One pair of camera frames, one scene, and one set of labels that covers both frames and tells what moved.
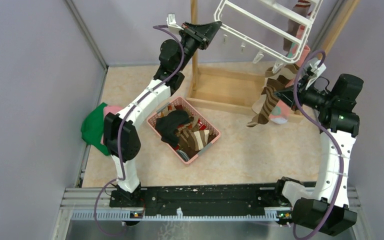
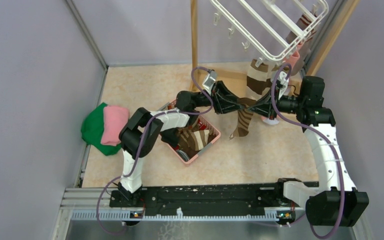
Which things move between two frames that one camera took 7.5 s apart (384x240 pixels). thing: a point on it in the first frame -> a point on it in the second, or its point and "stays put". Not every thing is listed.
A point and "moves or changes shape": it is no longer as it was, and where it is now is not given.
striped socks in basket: (191, 142) stays put
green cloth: (92, 129) stays put
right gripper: (287, 96) -> (264, 109)
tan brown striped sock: (272, 85) moves or changes shape
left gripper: (210, 29) -> (224, 101)
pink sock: (298, 51) -> (289, 61)
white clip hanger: (280, 29) moves or changes shape
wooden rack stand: (236, 93) stays put
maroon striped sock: (302, 7) -> (304, 21)
